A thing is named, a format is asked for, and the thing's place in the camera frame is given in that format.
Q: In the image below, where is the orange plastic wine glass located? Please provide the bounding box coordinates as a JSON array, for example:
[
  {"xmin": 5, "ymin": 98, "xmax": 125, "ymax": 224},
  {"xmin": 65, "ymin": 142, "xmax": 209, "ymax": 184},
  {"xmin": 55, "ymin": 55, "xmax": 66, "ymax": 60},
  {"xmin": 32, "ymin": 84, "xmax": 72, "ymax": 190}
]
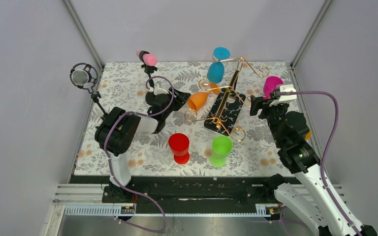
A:
[{"xmin": 187, "ymin": 82, "xmax": 220, "ymax": 111}]

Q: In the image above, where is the blue plastic wine glass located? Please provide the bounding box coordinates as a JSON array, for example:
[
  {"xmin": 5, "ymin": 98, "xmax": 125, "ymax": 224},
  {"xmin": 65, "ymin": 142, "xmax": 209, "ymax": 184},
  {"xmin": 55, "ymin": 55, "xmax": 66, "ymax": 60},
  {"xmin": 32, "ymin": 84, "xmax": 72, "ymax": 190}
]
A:
[{"xmin": 207, "ymin": 47, "xmax": 230, "ymax": 83}]

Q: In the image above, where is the red plastic wine glass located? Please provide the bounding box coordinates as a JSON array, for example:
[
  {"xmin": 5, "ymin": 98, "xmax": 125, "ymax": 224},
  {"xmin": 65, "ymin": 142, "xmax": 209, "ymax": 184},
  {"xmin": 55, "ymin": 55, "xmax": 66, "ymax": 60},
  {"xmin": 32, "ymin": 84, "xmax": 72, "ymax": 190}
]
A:
[{"xmin": 168, "ymin": 133, "xmax": 190, "ymax": 164}]

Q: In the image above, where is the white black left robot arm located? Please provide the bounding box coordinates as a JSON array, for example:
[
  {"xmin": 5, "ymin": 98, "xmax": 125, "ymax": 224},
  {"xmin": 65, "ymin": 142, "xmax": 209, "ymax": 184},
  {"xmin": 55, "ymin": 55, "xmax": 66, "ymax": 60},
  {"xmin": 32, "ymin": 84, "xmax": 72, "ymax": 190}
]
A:
[{"xmin": 94, "ymin": 88, "xmax": 191, "ymax": 202}]

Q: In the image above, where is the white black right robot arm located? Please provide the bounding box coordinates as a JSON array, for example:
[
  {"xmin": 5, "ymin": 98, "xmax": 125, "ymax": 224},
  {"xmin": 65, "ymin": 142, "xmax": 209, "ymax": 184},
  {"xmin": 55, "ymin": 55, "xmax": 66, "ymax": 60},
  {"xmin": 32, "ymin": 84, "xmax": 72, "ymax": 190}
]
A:
[{"xmin": 250, "ymin": 95, "xmax": 377, "ymax": 236}]

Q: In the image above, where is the magenta plastic wine glass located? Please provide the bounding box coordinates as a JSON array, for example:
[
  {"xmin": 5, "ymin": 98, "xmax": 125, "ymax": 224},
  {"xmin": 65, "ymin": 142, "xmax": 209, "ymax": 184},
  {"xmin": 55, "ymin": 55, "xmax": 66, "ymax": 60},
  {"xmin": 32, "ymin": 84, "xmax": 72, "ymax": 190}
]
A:
[{"xmin": 263, "ymin": 76, "xmax": 284, "ymax": 98}]

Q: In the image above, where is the yellow plastic wine glass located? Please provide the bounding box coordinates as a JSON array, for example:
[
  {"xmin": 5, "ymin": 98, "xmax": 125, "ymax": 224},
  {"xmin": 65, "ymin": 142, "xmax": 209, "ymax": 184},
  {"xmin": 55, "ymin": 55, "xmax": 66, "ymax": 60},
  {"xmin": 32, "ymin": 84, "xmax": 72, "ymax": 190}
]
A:
[{"xmin": 305, "ymin": 131, "xmax": 312, "ymax": 140}]

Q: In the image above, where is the green plastic wine glass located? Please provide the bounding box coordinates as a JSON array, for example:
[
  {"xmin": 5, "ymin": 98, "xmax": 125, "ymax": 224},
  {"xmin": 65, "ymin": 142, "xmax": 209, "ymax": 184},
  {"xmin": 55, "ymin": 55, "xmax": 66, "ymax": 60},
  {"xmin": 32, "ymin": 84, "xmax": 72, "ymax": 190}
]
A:
[{"xmin": 210, "ymin": 135, "xmax": 233, "ymax": 168}]

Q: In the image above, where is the pink microphone on black stand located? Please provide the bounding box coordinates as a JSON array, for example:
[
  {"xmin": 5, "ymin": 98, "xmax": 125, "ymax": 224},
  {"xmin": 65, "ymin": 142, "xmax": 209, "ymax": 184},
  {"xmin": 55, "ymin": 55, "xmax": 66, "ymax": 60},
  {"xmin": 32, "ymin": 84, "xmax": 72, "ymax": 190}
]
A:
[{"xmin": 136, "ymin": 50, "xmax": 158, "ymax": 78}]

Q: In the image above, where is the floral patterned table cloth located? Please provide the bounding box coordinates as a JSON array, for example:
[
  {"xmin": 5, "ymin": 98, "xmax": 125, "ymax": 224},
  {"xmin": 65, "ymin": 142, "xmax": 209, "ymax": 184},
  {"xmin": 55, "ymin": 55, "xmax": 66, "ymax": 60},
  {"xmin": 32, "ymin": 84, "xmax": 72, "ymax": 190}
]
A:
[{"xmin": 74, "ymin": 62, "xmax": 291, "ymax": 177}]

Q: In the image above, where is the grey studio microphone on stand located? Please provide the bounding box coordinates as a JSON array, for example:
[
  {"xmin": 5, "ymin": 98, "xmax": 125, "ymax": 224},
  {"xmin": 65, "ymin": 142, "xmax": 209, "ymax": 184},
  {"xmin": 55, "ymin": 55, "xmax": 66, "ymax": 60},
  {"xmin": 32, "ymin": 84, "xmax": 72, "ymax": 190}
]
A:
[{"xmin": 69, "ymin": 62, "xmax": 108, "ymax": 120}]

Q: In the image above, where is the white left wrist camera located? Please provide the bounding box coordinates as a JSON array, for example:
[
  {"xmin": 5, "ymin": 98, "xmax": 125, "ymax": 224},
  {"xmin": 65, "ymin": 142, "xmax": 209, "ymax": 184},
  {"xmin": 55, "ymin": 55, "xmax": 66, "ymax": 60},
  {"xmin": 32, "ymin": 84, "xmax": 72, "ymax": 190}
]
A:
[{"xmin": 153, "ymin": 83, "xmax": 169, "ymax": 96}]

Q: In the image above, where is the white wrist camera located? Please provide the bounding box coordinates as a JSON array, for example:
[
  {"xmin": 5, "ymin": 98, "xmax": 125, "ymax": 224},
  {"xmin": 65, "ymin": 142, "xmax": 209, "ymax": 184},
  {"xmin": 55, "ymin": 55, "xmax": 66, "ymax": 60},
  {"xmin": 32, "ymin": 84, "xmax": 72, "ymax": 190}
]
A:
[
  {"xmin": 153, "ymin": 83, "xmax": 169, "ymax": 96},
  {"xmin": 270, "ymin": 84, "xmax": 297, "ymax": 106}
]

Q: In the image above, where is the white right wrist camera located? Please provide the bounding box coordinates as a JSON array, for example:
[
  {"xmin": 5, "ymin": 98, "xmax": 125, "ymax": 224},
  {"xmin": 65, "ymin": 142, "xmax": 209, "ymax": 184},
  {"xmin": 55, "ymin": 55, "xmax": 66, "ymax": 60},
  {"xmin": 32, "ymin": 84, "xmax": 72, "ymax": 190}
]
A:
[{"xmin": 270, "ymin": 84, "xmax": 297, "ymax": 106}]

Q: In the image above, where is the gold wire wine glass rack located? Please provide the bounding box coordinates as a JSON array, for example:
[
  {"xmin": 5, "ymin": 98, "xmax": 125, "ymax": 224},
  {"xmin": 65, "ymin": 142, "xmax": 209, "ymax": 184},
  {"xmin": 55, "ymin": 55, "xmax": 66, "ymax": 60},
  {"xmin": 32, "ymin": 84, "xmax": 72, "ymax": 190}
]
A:
[{"xmin": 184, "ymin": 57, "xmax": 270, "ymax": 142}]

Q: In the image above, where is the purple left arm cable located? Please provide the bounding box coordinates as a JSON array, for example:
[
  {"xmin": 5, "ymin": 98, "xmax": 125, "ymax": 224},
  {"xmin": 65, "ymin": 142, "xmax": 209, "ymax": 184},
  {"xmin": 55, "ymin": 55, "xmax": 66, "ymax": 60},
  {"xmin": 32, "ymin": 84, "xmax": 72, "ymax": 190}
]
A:
[{"xmin": 103, "ymin": 76, "xmax": 176, "ymax": 196}]

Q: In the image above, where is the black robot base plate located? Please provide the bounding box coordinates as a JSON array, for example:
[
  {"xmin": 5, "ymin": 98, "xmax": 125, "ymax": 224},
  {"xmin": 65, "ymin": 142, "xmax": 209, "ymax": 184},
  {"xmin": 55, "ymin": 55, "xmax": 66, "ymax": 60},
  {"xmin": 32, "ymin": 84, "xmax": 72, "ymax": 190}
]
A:
[{"xmin": 101, "ymin": 175, "xmax": 302, "ymax": 215}]

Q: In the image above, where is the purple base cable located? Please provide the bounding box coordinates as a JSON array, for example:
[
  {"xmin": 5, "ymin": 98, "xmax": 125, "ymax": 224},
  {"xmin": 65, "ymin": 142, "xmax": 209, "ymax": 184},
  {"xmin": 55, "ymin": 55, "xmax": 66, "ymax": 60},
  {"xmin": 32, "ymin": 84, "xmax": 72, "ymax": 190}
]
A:
[{"xmin": 114, "ymin": 192, "xmax": 169, "ymax": 235}]

